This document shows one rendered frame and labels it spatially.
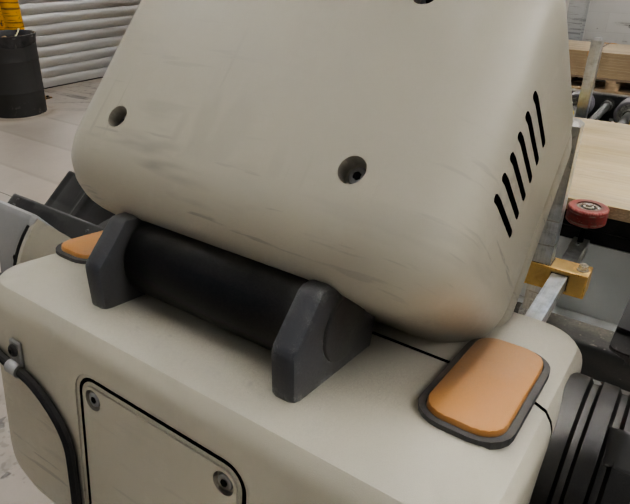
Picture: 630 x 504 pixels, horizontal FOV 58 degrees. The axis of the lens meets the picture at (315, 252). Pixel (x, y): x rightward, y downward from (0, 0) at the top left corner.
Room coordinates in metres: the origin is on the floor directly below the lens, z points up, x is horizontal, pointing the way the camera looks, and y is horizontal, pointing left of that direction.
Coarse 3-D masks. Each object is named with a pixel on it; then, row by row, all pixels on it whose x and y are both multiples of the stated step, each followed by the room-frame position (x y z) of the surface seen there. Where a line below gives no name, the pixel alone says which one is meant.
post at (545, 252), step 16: (576, 128) 0.98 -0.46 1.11; (576, 144) 0.97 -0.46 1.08; (576, 160) 1.00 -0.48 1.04; (560, 192) 0.98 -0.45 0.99; (560, 208) 0.98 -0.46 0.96; (560, 224) 0.99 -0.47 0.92; (544, 240) 0.98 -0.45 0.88; (544, 256) 0.98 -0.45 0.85; (528, 288) 0.99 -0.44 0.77; (528, 304) 0.99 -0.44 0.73
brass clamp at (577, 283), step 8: (536, 264) 0.98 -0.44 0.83; (544, 264) 0.98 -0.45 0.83; (552, 264) 0.98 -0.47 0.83; (560, 264) 0.98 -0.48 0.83; (568, 264) 0.98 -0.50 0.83; (576, 264) 0.98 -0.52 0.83; (528, 272) 0.99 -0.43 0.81; (536, 272) 0.98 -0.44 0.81; (544, 272) 0.97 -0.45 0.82; (552, 272) 0.96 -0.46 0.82; (560, 272) 0.95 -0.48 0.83; (568, 272) 0.95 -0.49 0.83; (576, 272) 0.95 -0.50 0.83; (528, 280) 0.99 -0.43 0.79; (536, 280) 0.98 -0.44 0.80; (544, 280) 0.97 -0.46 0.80; (568, 280) 0.94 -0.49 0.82; (576, 280) 0.94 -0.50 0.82; (584, 280) 0.93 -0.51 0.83; (568, 288) 0.94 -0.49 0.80; (576, 288) 0.93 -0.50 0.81; (584, 288) 0.93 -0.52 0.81; (576, 296) 0.93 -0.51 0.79
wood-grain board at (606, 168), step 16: (592, 128) 1.70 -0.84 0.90; (608, 128) 1.70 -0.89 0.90; (624, 128) 1.70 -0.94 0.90; (592, 144) 1.54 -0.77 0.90; (608, 144) 1.54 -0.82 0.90; (624, 144) 1.54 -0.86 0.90; (592, 160) 1.40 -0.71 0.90; (608, 160) 1.40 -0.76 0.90; (624, 160) 1.40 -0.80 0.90; (576, 176) 1.29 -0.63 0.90; (592, 176) 1.29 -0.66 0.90; (608, 176) 1.29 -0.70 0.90; (624, 176) 1.29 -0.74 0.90; (576, 192) 1.19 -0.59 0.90; (592, 192) 1.19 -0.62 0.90; (608, 192) 1.19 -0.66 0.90; (624, 192) 1.19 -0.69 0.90; (624, 208) 1.10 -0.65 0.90
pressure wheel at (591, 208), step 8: (576, 200) 1.13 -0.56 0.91; (584, 200) 1.13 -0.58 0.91; (592, 200) 1.13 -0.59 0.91; (568, 208) 1.10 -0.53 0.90; (576, 208) 1.08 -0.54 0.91; (584, 208) 1.09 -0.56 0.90; (592, 208) 1.09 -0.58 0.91; (600, 208) 1.09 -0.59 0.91; (608, 208) 1.08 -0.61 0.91; (568, 216) 1.09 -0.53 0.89; (576, 216) 1.07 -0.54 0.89; (584, 216) 1.06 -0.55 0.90; (592, 216) 1.06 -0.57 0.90; (600, 216) 1.06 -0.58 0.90; (576, 224) 1.07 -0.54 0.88; (584, 224) 1.06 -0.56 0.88; (592, 224) 1.06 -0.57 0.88; (600, 224) 1.06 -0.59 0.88; (584, 232) 1.09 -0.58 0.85
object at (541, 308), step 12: (576, 240) 1.10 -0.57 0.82; (588, 240) 1.10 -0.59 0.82; (576, 252) 1.05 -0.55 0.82; (552, 276) 0.95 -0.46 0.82; (564, 276) 0.95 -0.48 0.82; (552, 288) 0.90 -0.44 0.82; (564, 288) 0.94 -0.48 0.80; (540, 300) 0.86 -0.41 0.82; (552, 300) 0.86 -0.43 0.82; (528, 312) 0.83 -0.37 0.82; (540, 312) 0.83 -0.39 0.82
